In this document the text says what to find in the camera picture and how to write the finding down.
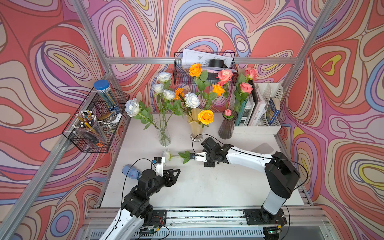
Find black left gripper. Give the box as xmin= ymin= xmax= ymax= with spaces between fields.
xmin=144 ymin=168 xmax=180 ymax=200

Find pink tulip flower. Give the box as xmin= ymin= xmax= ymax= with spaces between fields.
xmin=223 ymin=109 xmax=235 ymax=120

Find orange rose flower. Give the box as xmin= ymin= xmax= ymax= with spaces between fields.
xmin=203 ymin=84 xmax=225 ymax=110
xmin=189 ymin=64 xmax=211 ymax=100

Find orange marigold flower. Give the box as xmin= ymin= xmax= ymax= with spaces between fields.
xmin=174 ymin=88 xmax=185 ymax=100

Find large white rose flower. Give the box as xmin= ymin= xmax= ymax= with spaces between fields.
xmin=125 ymin=98 xmax=159 ymax=129

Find large pink rose flower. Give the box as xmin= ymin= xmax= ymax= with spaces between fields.
xmin=218 ymin=69 xmax=233 ymax=105

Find tall white rose flower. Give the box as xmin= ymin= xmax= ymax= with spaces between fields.
xmin=152 ymin=72 xmax=176 ymax=129

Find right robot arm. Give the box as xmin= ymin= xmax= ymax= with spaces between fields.
xmin=190 ymin=137 xmax=300 ymax=226

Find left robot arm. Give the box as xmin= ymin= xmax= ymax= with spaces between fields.
xmin=101 ymin=169 xmax=181 ymax=240

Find purple ribbed glass vase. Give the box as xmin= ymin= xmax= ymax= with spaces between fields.
xmin=218 ymin=110 xmax=238 ymax=140

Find yellow fluted glass vase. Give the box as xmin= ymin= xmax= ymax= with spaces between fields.
xmin=188 ymin=108 xmax=204 ymax=142

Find clear glass vase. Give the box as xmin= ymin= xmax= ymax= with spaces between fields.
xmin=156 ymin=124 xmax=171 ymax=147

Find white pink book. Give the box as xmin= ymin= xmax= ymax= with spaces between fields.
xmin=248 ymin=87 xmax=267 ymax=127

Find white plastic file organizer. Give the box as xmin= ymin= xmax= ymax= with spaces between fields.
xmin=234 ymin=81 xmax=284 ymax=135

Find blue paperback book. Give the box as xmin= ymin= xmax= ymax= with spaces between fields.
xmin=266 ymin=98 xmax=281 ymax=126

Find pen cup with pens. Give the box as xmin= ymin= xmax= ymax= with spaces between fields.
xmin=73 ymin=110 xmax=107 ymax=144

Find black tape roll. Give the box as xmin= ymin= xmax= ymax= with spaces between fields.
xmin=209 ymin=59 xmax=226 ymax=68

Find white paper sheets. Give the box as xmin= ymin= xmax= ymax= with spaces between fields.
xmin=182 ymin=49 xmax=237 ymax=73

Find blue lid pencil jar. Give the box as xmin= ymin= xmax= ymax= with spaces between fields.
xmin=94 ymin=80 xmax=121 ymax=114

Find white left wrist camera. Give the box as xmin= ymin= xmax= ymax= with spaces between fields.
xmin=153 ymin=157 xmax=166 ymax=177

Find metal base rail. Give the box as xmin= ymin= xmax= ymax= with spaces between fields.
xmin=77 ymin=206 xmax=334 ymax=240

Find black wire side basket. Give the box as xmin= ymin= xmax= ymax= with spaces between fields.
xmin=62 ymin=88 xmax=130 ymax=153

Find black wire wall basket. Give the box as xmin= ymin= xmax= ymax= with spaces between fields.
xmin=173 ymin=50 xmax=239 ymax=86

